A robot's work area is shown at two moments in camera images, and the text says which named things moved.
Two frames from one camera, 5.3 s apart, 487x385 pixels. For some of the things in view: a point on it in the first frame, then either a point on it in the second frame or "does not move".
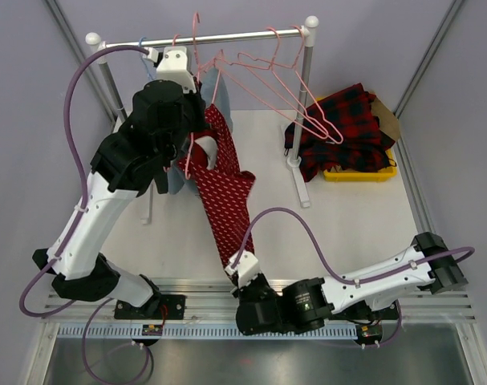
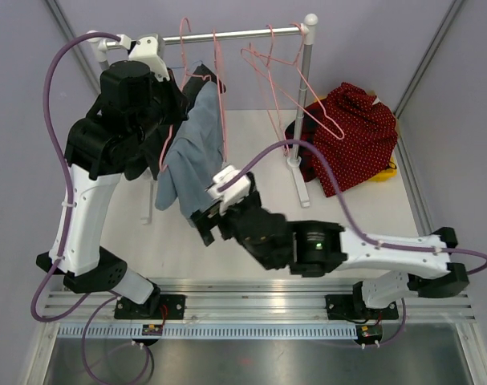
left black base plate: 158,307 does not move
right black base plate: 360,311 does not move
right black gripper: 242,293 → 205,224
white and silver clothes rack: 294,163 does not move
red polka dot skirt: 225,190 → 359,132
